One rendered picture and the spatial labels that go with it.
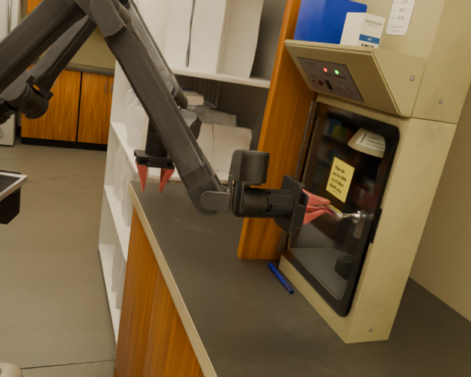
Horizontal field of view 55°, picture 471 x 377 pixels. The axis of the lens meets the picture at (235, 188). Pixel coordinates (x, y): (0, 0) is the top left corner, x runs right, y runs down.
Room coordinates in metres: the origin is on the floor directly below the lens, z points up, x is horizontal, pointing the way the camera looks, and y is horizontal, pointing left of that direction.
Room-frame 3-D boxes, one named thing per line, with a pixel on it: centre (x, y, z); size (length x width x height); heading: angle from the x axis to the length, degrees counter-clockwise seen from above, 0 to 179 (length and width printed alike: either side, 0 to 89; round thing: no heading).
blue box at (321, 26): (1.01, -0.13, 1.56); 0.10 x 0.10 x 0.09; 24
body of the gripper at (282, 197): (0.84, -0.09, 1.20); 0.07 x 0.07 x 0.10; 25
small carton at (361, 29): (0.90, -0.18, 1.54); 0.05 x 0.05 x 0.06; 28
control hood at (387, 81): (0.93, -0.16, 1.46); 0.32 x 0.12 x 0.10; 24
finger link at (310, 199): (0.87, -0.15, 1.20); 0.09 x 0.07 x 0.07; 115
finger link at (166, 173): (1.10, 0.20, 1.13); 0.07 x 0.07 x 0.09; 24
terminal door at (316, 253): (0.95, -0.21, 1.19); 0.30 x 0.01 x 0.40; 23
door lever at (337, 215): (0.87, -0.21, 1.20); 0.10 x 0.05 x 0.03; 23
